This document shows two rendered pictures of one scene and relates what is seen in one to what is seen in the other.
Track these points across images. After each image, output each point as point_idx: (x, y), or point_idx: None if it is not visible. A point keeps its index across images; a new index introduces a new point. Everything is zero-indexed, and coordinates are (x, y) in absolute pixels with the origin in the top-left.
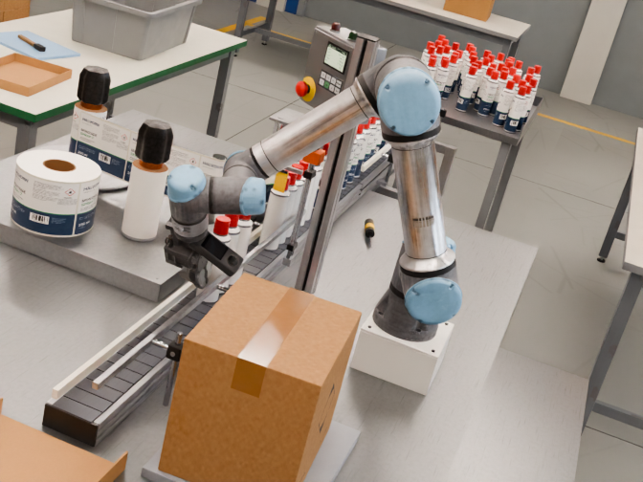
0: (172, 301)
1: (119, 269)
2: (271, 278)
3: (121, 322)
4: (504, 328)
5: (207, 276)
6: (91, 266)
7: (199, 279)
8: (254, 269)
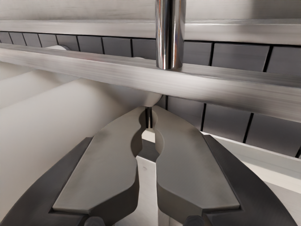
0: (263, 162)
1: (158, 211)
2: (15, 20)
3: (272, 185)
4: None
5: (140, 125)
6: (163, 225)
7: (215, 164)
8: (16, 42)
